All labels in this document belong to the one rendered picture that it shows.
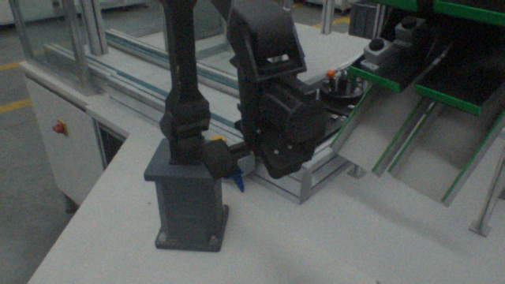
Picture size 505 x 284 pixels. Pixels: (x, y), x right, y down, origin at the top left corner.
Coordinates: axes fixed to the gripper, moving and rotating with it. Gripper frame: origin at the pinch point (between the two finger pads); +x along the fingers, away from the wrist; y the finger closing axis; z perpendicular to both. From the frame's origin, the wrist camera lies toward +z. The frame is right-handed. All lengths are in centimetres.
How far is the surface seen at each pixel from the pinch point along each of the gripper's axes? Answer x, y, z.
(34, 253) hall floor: 125, -70, -119
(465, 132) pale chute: 13.2, 47.4, -0.1
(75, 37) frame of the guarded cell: 20, -18, -110
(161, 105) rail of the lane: 30, -1, -69
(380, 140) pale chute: 19.0, 35.7, -11.7
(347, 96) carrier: 30, 51, -43
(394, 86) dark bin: 2.6, 34.6, -9.7
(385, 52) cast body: -2.0, 36.0, -15.1
